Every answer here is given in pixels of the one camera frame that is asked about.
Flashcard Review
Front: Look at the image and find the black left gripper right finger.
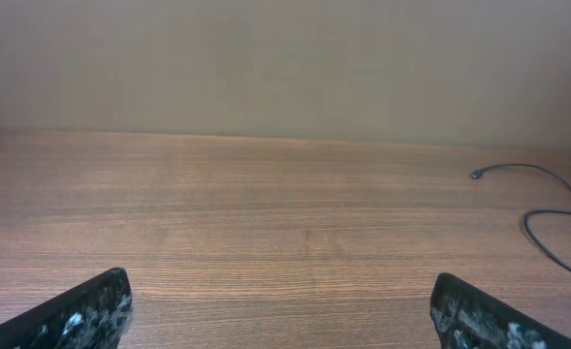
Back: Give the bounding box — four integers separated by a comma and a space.
430, 272, 571, 349

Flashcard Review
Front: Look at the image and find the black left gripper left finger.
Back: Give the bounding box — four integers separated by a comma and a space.
0, 268, 133, 349

